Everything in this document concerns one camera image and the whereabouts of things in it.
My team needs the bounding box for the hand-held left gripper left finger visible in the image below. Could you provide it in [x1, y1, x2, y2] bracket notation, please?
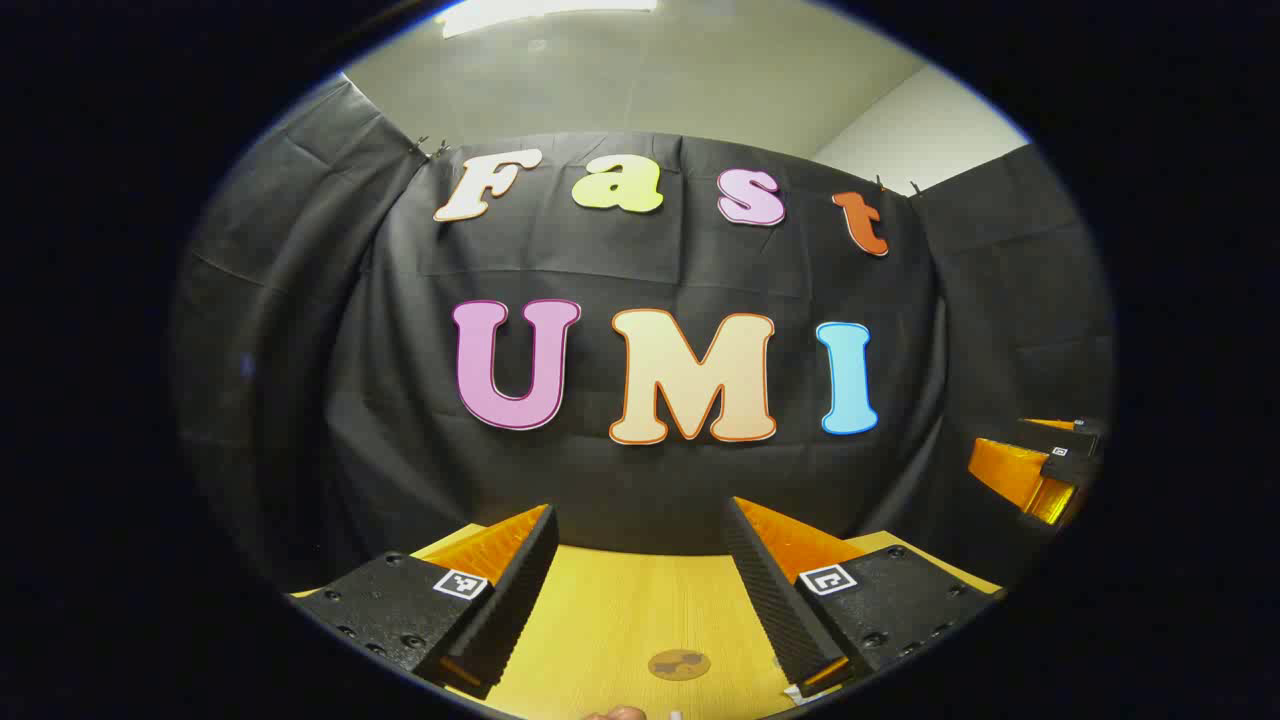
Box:
[288, 503, 561, 701]

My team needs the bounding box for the ceiling light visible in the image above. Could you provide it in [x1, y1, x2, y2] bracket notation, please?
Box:
[438, 0, 661, 39]

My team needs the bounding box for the round brown coaster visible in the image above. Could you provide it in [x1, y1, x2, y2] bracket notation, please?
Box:
[647, 649, 712, 683]

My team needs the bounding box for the wooden desktop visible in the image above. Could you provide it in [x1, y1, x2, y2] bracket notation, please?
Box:
[290, 520, 1003, 720]

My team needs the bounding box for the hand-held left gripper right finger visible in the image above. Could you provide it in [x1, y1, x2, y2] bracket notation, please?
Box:
[720, 495, 1003, 698]

